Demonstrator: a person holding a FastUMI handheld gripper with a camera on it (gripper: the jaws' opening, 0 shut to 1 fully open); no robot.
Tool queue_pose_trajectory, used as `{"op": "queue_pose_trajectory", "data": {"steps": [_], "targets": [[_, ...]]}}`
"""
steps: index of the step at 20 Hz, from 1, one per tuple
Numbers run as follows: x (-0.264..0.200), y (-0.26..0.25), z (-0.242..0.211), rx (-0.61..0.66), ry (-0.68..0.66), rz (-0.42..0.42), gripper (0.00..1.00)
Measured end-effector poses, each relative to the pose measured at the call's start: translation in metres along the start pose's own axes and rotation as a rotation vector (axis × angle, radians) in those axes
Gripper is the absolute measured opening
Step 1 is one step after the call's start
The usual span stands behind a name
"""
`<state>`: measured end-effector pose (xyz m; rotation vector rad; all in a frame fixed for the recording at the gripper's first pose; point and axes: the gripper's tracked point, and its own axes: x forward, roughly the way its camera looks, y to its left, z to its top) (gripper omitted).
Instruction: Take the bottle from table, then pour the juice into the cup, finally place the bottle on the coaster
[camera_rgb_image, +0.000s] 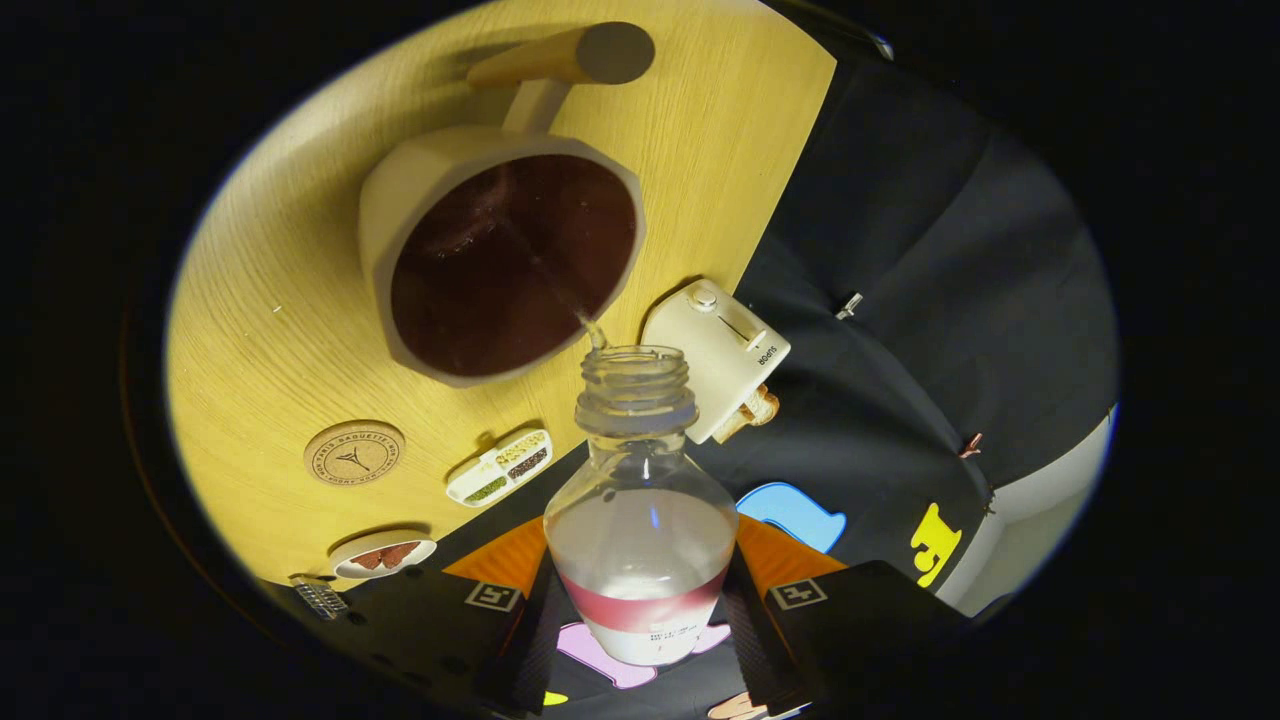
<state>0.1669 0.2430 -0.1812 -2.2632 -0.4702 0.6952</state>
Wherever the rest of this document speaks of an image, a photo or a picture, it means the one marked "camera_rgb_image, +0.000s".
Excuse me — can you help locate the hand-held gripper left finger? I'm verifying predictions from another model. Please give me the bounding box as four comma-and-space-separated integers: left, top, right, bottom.
345, 515, 566, 716

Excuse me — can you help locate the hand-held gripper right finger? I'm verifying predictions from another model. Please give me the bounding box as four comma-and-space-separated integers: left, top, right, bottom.
722, 513, 971, 713

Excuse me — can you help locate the clear plastic juice bottle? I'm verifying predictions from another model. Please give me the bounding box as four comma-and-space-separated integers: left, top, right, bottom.
543, 345, 740, 667

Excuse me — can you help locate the round cork coaster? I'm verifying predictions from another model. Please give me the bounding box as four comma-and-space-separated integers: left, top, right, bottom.
303, 419, 407, 488

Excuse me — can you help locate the beige cup with wooden handle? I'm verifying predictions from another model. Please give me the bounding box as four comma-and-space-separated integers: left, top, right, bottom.
358, 22, 657, 389

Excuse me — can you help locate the white divided condiment dish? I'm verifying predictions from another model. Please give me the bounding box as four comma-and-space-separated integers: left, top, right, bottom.
446, 429, 554, 508

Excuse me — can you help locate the white round plate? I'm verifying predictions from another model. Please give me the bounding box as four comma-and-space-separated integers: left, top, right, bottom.
329, 529, 438, 581

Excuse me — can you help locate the white toaster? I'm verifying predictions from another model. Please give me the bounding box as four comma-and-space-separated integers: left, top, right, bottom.
640, 278, 792, 445

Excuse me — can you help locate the wooden table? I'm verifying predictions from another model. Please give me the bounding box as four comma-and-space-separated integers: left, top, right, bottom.
165, 0, 839, 591

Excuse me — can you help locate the metal wire utensil holder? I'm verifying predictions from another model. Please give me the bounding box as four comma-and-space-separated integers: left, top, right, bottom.
289, 573, 349, 621

